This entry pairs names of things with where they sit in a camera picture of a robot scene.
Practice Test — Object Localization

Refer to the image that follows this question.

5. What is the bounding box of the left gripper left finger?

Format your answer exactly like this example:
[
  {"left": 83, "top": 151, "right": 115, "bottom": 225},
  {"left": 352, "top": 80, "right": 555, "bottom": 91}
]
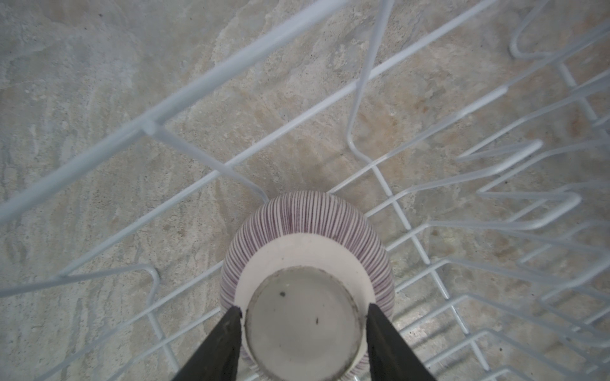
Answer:
[{"left": 173, "top": 306, "right": 241, "bottom": 381}]

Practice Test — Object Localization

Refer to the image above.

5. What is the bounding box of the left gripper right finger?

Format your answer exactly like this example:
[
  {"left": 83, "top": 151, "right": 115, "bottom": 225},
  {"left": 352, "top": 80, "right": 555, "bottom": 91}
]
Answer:
[{"left": 366, "top": 303, "right": 436, "bottom": 381}]

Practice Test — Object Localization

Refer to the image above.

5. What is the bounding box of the striped ceramic bowl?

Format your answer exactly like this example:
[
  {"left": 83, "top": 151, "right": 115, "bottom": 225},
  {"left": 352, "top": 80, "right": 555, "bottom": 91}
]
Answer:
[{"left": 220, "top": 190, "right": 395, "bottom": 380}]

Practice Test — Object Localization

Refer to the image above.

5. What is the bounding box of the white wire dish rack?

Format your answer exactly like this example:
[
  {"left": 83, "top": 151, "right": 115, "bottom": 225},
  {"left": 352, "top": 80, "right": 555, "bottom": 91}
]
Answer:
[{"left": 1, "top": 1, "right": 609, "bottom": 380}]

